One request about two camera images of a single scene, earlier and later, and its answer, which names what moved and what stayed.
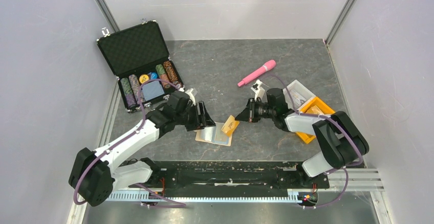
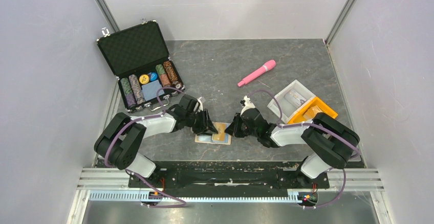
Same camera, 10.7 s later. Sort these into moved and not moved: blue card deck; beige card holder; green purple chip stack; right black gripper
Moved: right black gripper
Not moved: beige card holder; blue card deck; green purple chip stack
